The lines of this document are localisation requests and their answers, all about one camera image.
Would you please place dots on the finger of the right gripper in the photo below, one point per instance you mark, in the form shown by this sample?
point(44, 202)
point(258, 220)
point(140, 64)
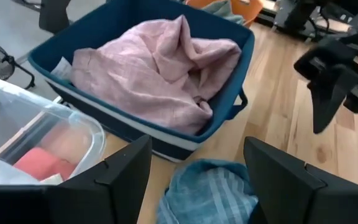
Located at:
point(329, 102)

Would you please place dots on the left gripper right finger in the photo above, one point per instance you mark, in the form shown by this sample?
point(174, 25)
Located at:
point(275, 180)

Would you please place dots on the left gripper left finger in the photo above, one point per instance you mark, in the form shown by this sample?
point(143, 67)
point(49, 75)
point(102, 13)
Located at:
point(129, 174)

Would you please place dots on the blue striped towel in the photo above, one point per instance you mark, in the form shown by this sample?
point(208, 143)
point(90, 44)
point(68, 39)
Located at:
point(207, 193)

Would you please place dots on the coral pink cloth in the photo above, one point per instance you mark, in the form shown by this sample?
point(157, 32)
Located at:
point(42, 163)

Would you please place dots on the pink woven cloth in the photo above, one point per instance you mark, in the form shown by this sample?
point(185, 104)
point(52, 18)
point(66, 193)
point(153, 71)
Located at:
point(154, 77)

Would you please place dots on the blue fabric bin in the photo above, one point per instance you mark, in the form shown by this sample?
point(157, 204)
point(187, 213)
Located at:
point(228, 102)

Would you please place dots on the clear plastic bin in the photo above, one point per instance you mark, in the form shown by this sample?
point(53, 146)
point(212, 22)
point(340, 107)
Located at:
point(42, 124)

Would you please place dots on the orange plastic bin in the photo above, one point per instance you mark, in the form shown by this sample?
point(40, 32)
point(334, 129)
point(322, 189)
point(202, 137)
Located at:
point(244, 7)

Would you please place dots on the white bin label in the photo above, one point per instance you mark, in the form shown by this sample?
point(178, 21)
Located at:
point(61, 69)

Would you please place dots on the grey angled metal stand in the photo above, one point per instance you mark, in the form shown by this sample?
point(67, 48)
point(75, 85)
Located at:
point(53, 15)

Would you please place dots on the black aluminium table frame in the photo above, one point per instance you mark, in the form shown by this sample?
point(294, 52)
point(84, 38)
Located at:
point(266, 20)

